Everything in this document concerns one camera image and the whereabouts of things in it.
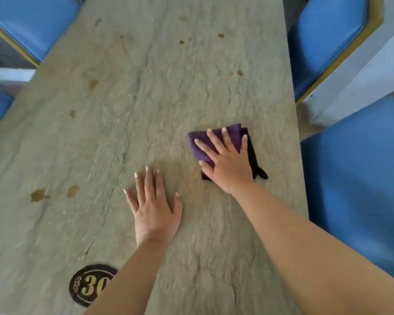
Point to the person's right forearm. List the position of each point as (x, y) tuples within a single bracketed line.
[(298, 255)]

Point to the round black gold sticker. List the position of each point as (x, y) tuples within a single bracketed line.
[(85, 287)]

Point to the person's left little finger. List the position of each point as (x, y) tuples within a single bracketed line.
[(131, 200)]

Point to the person's left hand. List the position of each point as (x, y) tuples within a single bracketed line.
[(154, 219)]

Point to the person's left middle finger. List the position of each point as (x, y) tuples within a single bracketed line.
[(150, 183)]

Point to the person's left thumb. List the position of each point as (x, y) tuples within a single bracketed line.
[(177, 203)]

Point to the purple cleaning cloth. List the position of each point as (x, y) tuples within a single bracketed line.
[(200, 149)]

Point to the person's right hand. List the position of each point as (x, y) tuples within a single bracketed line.
[(231, 167)]

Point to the person's right little finger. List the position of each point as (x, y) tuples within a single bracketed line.
[(245, 146)]

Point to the person's right middle finger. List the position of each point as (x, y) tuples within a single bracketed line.
[(217, 141)]

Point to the person's right thumb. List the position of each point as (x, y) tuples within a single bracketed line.
[(206, 168)]

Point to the person's left forearm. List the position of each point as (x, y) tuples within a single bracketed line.
[(134, 278)]

